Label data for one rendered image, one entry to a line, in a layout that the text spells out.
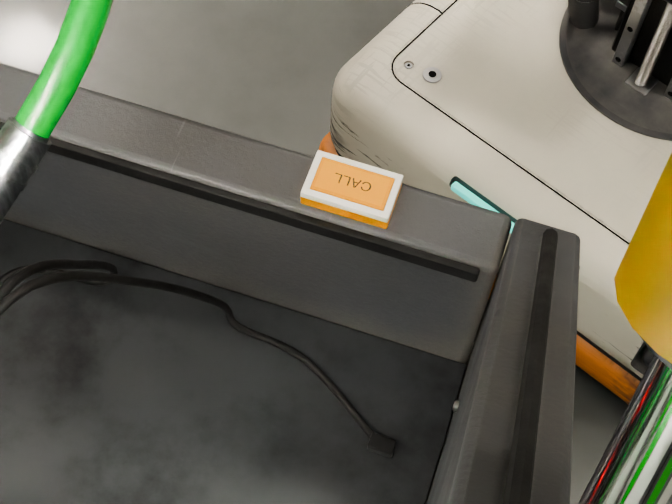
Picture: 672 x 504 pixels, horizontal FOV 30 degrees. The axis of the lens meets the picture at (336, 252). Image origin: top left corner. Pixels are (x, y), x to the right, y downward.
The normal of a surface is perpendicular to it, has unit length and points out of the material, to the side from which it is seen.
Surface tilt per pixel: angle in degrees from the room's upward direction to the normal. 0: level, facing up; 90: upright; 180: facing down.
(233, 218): 90
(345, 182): 0
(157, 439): 0
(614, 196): 0
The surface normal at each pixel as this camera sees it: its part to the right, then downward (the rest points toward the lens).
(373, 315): -0.31, 0.82
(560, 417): 0.25, -0.92
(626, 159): 0.05, -0.48
